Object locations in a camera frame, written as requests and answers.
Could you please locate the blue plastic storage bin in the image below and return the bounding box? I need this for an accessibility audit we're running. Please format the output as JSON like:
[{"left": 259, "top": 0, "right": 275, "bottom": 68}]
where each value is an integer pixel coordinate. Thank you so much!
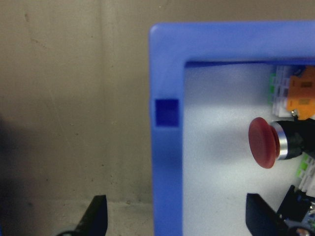
[{"left": 148, "top": 21, "right": 315, "bottom": 236}]

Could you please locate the red push button black block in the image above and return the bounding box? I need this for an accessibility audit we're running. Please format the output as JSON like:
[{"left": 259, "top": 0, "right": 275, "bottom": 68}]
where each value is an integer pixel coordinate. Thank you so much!
[{"left": 278, "top": 184, "right": 315, "bottom": 229}]

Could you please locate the white green terminal connector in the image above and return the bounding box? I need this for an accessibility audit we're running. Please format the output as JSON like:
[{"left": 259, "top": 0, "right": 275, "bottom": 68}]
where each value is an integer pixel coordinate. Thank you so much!
[{"left": 296, "top": 152, "right": 315, "bottom": 195}]

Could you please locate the red mushroom emergency button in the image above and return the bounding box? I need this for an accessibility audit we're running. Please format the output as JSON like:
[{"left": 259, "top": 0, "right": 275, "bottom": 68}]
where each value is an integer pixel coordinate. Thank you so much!
[{"left": 248, "top": 117, "right": 315, "bottom": 170}]

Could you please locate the white foam liner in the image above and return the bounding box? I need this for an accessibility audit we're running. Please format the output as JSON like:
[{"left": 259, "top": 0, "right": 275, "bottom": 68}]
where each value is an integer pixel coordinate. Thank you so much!
[{"left": 183, "top": 61, "right": 315, "bottom": 236}]

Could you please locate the orange white switch module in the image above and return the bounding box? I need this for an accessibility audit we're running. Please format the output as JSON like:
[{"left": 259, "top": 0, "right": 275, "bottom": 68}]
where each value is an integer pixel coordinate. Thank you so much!
[{"left": 267, "top": 65, "right": 315, "bottom": 121}]

